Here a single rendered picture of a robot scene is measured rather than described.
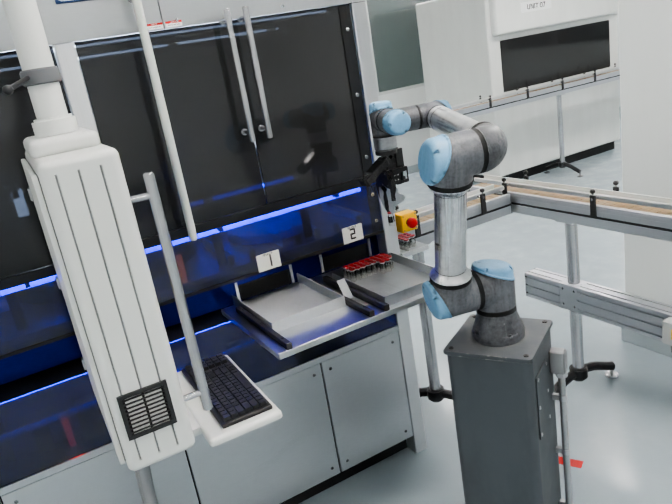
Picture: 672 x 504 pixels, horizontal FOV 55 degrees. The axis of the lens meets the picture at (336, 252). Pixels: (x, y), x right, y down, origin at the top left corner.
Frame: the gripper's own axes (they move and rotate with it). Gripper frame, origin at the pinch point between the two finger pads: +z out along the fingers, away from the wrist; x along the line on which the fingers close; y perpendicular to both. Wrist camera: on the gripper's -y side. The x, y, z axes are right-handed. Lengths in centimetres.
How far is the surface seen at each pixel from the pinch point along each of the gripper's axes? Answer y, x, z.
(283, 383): -40, 22, 58
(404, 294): -8.2, -15.6, 23.2
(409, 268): 9.3, 5.9, 25.0
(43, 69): -93, -12, -60
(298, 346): -48, -18, 25
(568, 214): 87, 2, 25
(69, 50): -82, 23, -64
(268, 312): -44, 12, 25
